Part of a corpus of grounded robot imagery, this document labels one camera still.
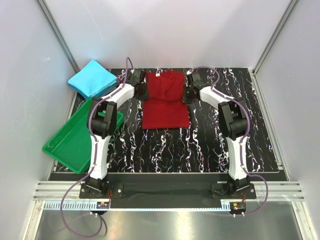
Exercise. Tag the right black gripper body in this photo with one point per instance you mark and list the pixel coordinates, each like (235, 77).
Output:
(187, 97)

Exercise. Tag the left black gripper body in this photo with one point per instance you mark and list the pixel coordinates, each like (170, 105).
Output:
(143, 94)

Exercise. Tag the red t shirt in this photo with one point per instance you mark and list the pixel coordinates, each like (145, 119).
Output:
(164, 108)

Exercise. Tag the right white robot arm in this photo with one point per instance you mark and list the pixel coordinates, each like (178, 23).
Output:
(234, 125)

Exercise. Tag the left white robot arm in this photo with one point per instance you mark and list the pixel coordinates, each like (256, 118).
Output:
(102, 123)

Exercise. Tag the folded grey shirt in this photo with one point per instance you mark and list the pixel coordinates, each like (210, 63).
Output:
(107, 91)

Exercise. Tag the folded light blue shirt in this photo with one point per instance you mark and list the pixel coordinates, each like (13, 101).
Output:
(93, 80)

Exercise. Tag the green plastic tray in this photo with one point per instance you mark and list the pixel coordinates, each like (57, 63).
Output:
(71, 146)

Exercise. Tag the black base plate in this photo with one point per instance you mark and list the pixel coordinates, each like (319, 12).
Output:
(178, 188)

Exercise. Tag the left aluminium frame post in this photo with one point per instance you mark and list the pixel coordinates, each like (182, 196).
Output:
(57, 33)

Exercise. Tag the aluminium frame post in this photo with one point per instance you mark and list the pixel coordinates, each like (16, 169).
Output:
(275, 35)
(57, 33)

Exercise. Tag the right aluminium frame post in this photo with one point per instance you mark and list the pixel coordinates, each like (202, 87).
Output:
(275, 35)

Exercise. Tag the white slotted cable duct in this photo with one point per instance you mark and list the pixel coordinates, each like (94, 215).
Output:
(144, 206)

